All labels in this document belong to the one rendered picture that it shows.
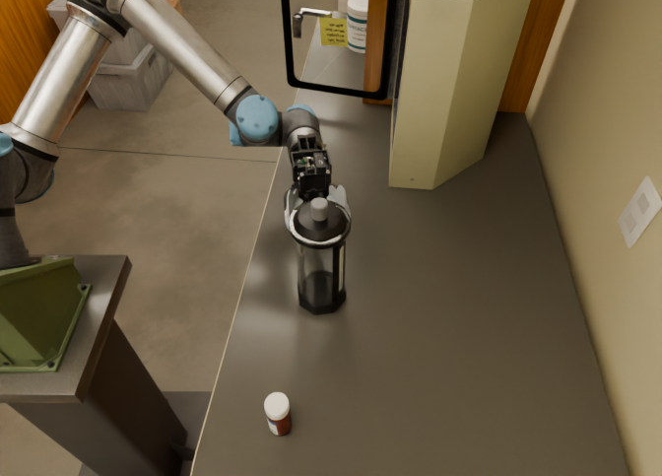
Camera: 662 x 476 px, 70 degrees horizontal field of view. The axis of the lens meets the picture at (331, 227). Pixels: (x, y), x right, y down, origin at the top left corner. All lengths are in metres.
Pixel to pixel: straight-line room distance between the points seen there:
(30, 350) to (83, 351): 0.10
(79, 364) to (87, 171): 2.08
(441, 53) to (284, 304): 0.59
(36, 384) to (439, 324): 0.76
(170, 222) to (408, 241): 1.65
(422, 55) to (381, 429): 0.70
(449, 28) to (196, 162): 2.08
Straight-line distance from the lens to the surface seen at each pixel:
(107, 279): 1.12
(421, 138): 1.12
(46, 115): 1.09
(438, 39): 1.00
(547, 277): 1.12
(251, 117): 0.87
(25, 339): 0.95
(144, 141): 3.10
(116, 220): 2.65
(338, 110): 1.47
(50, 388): 1.03
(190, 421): 1.93
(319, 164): 0.87
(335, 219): 0.80
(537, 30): 1.45
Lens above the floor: 1.76
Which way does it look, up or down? 48 degrees down
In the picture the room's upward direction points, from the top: straight up
